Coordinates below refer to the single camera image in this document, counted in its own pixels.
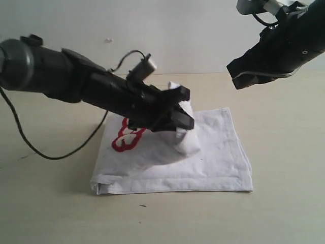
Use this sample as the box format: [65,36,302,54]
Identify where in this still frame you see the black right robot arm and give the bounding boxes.
[226,1,324,89]

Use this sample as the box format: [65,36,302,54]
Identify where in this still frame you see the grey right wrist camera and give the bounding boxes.
[236,0,295,15]

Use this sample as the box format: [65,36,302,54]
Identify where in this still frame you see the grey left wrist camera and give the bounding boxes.
[126,53,157,81]

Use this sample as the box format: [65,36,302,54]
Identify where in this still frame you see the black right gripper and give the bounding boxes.
[226,26,305,90]

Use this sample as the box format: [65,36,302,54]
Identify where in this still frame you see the white t-shirt with red lettering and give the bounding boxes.
[90,102,253,195]

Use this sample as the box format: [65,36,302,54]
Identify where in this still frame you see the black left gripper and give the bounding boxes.
[106,73,195,133]

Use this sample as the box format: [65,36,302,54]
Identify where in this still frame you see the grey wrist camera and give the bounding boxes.
[236,0,295,15]
[126,53,157,81]

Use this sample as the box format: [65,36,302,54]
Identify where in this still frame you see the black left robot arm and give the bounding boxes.
[1,35,194,132]

